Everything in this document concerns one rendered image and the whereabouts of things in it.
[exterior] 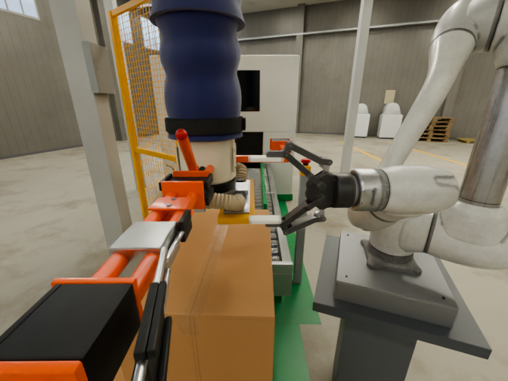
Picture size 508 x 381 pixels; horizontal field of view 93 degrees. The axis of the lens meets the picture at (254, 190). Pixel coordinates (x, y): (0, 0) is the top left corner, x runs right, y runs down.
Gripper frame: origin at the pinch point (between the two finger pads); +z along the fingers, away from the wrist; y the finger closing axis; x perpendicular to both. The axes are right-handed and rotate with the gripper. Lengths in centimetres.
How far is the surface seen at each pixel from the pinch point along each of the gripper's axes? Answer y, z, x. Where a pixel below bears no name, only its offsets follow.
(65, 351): -2.3, 12.6, -36.5
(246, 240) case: 29.2, 2.2, 28.1
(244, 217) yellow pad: 11.1, 2.4, 9.8
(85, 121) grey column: -5, 116, 129
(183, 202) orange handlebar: -1.4, 12.1, -9.8
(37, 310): -2.3, 17.1, -33.2
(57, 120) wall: 35, 602, 742
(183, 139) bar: -10.7, 13.6, -0.4
